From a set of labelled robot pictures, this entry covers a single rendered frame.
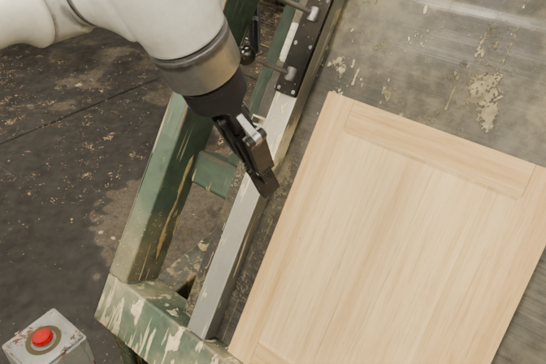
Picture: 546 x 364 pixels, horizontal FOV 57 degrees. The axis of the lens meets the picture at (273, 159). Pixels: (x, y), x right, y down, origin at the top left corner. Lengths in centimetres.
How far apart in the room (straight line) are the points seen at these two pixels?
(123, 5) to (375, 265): 64
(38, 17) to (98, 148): 278
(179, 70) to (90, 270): 208
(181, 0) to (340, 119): 54
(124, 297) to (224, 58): 80
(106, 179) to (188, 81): 254
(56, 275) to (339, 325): 181
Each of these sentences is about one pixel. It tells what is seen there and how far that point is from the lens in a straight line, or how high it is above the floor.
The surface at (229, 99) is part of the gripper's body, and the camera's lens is 57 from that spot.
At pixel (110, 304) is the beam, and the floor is 86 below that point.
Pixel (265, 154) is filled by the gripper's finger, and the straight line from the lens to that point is 64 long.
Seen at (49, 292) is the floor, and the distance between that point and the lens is 254.
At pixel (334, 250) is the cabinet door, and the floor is 113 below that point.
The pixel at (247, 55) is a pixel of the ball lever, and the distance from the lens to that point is 93.
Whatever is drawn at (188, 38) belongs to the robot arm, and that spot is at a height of 163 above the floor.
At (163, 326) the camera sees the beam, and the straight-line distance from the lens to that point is 117.
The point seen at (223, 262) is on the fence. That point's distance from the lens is 106.
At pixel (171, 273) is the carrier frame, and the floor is 79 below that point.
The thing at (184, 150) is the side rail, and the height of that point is 116.
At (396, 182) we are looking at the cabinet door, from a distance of 92.
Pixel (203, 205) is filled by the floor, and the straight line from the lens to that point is 276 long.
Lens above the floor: 183
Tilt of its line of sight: 37 degrees down
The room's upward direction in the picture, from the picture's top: straight up
